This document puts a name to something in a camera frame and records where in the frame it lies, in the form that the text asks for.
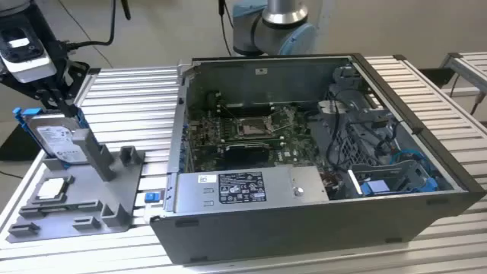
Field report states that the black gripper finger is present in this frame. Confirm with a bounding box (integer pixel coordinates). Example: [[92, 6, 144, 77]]
[[52, 61, 90, 118], [0, 75, 52, 108]]

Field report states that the hard disk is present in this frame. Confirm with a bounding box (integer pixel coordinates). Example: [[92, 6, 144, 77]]
[[13, 107, 92, 165]]

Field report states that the grey metal disk bay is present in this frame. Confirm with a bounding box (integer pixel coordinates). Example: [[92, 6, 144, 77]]
[[315, 67, 457, 200]]

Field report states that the blue disk bay latch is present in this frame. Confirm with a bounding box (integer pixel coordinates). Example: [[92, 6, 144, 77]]
[[360, 182, 389, 196], [425, 175, 440, 194]]

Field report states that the grey parts rack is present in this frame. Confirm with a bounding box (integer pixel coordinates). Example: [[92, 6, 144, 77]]
[[5, 128, 148, 243]]

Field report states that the silver CPU chip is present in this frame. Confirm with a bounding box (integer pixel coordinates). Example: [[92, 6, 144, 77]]
[[36, 178, 73, 199]]

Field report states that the black RAM slot bank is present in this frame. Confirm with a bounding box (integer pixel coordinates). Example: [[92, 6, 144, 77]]
[[218, 101, 277, 114], [222, 138, 285, 144]]

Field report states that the CPU socket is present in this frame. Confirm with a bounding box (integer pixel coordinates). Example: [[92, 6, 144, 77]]
[[233, 115, 274, 140]]

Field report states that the black graphics card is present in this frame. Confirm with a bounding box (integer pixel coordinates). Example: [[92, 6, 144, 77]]
[[222, 142, 272, 166]]

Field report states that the black power supply label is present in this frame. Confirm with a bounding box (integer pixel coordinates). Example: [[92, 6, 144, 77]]
[[217, 171, 266, 204]]

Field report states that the green motherboard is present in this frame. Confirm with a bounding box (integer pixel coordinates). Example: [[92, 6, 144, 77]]
[[185, 104, 332, 172]]

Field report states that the grey power supply unit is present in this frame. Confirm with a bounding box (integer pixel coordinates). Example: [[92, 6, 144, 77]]
[[172, 165, 331, 213]]

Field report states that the black open PC case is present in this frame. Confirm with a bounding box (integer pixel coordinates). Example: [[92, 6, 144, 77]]
[[149, 53, 487, 268]]

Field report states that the metal slat side table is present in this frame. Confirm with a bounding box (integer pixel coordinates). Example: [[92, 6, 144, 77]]
[[440, 53, 487, 96]]

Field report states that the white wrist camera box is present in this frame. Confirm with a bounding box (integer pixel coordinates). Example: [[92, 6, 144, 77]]
[[0, 24, 53, 84]]

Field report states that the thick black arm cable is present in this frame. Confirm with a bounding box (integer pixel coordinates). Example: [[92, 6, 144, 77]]
[[66, 0, 117, 49]]

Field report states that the black hanging cable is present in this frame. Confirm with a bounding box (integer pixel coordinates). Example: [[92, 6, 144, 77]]
[[217, 0, 233, 57]]

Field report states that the black wire with connector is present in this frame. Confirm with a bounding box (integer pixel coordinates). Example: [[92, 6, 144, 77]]
[[373, 119, 407, 161]]

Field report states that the blue wire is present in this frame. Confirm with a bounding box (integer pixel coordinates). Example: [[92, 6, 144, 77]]
[[391, 147, 425, 171]]

